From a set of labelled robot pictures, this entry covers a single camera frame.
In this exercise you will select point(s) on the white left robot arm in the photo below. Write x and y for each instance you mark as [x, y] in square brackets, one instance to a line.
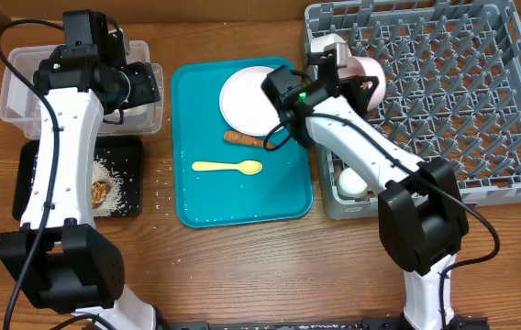
[57, 257]

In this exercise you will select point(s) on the small white bowl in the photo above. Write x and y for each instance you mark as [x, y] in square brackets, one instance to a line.
[318, 44]

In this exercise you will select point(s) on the teal serving tray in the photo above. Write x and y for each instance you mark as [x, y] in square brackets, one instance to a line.
[282, 190]

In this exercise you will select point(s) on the brown food scraps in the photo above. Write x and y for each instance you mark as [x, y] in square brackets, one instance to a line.
[99, 191]

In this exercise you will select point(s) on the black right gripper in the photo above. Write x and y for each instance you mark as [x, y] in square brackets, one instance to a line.
[349, 87]

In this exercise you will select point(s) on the pink bowl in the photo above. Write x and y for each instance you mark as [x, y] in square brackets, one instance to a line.
[367, 67]

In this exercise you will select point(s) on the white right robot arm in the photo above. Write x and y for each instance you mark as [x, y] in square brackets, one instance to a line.
[421, 215]

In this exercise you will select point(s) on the orange carrot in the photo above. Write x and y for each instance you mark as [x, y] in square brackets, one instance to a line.
[237, 138]

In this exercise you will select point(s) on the black tray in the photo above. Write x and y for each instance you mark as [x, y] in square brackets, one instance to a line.
[118, 161]

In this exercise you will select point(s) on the white cup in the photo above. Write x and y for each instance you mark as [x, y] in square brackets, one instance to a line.
[350, 185]

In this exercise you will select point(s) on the rice grains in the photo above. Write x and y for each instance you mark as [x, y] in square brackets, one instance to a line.
[114, 200]

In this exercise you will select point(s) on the grey dishwasher rack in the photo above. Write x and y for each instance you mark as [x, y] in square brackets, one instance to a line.
[453, 83]

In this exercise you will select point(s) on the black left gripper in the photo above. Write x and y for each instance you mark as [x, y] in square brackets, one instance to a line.
[147, 90]

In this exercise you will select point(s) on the large white plate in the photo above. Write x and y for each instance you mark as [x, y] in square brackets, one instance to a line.
[244, 105]

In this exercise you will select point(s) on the yellow plastic spoon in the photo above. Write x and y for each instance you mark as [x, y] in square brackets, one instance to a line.
[246, 167]

